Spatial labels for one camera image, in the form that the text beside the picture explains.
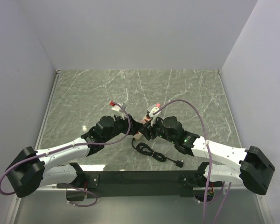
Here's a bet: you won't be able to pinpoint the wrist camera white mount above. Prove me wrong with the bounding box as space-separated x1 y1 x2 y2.
110 101 126 118
146 104 160 121

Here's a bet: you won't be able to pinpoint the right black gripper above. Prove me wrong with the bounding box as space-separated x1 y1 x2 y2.
139 116 176 144

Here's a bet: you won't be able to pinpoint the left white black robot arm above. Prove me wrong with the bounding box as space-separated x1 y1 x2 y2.
6 115 143 198

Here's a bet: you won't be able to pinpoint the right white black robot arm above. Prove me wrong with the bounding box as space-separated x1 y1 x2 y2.
140 116 275 195

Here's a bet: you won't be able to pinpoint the black power strip cord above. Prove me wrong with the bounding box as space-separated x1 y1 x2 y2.
130 137 184 168

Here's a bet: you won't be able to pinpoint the aluminium extrusion rail front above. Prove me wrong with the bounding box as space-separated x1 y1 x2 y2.
35 182 227 193

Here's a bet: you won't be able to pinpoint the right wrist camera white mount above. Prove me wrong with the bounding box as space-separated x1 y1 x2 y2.
146 104 160 121

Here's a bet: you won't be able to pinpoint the beige power strip red sockets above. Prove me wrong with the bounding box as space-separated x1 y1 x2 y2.
133 116 154 141

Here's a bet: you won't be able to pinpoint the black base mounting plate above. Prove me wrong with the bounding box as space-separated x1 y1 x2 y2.
56 170 224 202

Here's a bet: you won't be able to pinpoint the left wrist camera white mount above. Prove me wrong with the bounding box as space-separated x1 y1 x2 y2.
110 101 126 118

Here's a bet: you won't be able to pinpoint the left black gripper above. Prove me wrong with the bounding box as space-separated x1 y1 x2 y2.
103 112 143 143

